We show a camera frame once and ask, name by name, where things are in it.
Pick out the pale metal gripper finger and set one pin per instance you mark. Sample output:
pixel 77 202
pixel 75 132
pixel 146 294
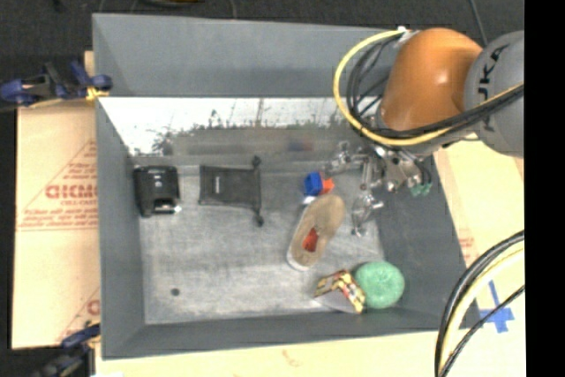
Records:
pixel 365 209
pixel 346 158

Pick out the blue and orange toy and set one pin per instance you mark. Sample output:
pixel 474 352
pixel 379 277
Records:
pixel 314 183

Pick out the beige shoe with red inside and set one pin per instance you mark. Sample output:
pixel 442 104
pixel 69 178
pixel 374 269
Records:
pixel 324 218

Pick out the green ball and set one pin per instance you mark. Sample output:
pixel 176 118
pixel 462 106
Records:
pixel 380 284

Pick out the red and yellow printed packet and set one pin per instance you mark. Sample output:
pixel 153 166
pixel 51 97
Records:
pixel 348 287

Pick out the black flat pouch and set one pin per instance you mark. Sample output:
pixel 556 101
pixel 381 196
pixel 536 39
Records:
pixel 229 185

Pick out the grey metal bin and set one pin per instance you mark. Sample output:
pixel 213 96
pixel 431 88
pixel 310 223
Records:
pixel 220 260

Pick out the black boxy device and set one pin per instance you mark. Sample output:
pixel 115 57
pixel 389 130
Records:
pixel 155 189

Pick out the brown cardboard board red print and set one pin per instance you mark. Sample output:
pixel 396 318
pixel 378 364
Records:
pixel 53 243

